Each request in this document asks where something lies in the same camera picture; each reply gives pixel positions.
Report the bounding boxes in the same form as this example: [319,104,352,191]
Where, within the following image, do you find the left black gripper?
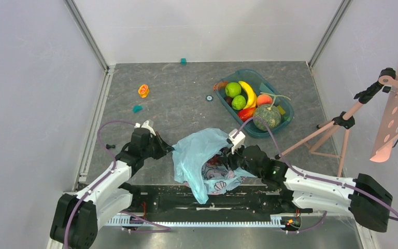
[141,131,174,160]

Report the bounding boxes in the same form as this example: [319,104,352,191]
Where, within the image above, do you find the light blue plastic bag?
[173,128,255,204]

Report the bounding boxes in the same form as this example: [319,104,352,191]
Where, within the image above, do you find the green netted fake melon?
[253,105,281,131]

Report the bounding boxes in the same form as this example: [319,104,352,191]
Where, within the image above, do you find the pink fake peach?
[257,94,274,107]

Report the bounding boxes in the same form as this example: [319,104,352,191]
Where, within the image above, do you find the green fake apple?
[225,82,241,98]

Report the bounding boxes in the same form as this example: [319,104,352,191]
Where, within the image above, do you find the dark red fake grapes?
[206,155,222,167]

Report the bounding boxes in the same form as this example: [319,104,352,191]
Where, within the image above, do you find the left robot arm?
[49,127,174,248]

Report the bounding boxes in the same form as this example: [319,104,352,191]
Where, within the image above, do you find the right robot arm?
[219,145,393,232]

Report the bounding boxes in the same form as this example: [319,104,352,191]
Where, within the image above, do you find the red fake mango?
[237,107,257,122]

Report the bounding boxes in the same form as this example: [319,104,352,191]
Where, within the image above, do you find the yellow fake banana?
[238,81,257,109]

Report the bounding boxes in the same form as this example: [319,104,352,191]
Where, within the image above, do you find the green fake fruit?
[231,95,247,110]

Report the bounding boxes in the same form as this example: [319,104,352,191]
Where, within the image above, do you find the dark brown fake fruit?
[224,96,233,106]

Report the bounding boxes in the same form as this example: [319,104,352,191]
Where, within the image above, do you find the small teal piece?
[132,105,143,113]

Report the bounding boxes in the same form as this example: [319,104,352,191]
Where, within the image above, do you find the yellow small block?
[277,106,286,116]

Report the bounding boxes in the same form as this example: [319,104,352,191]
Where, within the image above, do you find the yellow orange toy block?
[138,84,150,98]

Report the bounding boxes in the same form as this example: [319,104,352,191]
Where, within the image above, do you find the teal rectangular block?
[259,83,275,94]

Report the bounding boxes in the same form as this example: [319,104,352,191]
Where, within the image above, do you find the teal plastic bin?
[214,69,294,134]

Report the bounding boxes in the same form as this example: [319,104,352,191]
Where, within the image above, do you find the orange curved toy piece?
[213,81,228,91]

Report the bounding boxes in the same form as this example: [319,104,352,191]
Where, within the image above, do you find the pink music stand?
[275,66,398,176]

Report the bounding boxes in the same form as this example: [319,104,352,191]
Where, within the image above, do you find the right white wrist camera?
[228,129,246,154]

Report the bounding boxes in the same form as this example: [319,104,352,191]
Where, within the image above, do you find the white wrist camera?
[228,129,246,154]
[134,120,156,136]

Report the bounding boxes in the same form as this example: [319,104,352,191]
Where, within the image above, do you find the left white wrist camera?
[134,120,156,136]

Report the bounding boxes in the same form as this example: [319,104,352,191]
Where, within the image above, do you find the white cable tray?
[105,214,301,229]

